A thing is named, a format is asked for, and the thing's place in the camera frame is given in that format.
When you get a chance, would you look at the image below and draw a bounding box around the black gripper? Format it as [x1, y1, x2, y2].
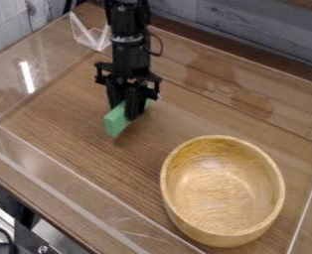
[95, 36, 162, 121]

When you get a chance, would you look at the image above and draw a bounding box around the green rectangular block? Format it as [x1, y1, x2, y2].
[103, 81, 158, 138]

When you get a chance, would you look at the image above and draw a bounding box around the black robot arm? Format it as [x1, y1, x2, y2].
[95, 0, 163, 120]

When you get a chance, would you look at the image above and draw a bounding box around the brown wooden bowl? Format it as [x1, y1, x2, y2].
[161, 135, 286, 248]

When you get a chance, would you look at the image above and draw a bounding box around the clear acrylic corner bracket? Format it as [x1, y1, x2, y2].
[69, 12, 111, 52]

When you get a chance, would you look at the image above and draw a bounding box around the clear acrylic tray wall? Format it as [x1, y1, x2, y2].
[0, 125, 205, 254]

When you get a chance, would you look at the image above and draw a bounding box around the black cable bottom left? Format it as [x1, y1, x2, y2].
[0, 224, 20, 254]

